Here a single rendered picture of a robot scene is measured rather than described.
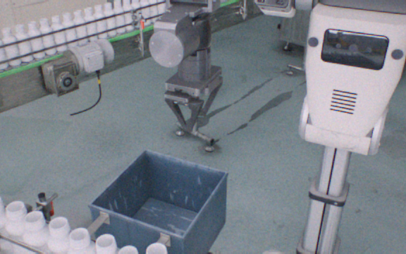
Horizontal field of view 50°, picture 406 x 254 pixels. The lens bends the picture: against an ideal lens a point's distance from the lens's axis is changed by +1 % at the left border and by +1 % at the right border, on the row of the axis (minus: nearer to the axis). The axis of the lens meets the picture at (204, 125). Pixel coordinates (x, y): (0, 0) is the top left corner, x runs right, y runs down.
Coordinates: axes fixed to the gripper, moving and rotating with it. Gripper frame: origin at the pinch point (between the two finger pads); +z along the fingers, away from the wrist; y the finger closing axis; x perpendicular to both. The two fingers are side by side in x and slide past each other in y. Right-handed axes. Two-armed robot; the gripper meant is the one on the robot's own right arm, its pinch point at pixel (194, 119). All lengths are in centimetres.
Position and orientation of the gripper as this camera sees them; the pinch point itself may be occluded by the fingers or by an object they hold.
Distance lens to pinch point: 80.1
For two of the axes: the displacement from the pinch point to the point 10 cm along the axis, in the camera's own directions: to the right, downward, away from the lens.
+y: -4.1, 4.7, -7.8
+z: 0.0, 8.6, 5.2
